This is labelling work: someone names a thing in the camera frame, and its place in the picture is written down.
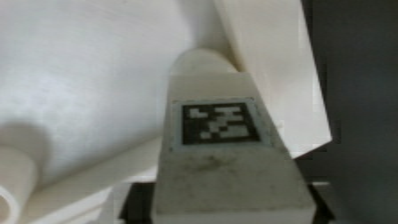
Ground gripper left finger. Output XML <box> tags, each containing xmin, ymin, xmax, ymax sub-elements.
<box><xmin>120</xmin><ymin>182</ymin><xmax>157</xmax><ymax>224</ymax></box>

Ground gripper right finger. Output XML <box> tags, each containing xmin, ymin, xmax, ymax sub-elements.
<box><xmin>308</xmin><ymin>183</ymin><xmax>336</xmax><ymax>224</ymax></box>

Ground white table leg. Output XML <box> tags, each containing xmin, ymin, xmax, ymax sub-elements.
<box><xmin>151</xmin><ymin>49</ymin><xmax>317</xmax><ymax>224</ymax></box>

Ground white square tabletop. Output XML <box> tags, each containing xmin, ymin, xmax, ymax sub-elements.
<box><xmin>0</xmin><ymin>0</ymin><xmax>331</xmax><ymax>224</ymax></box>

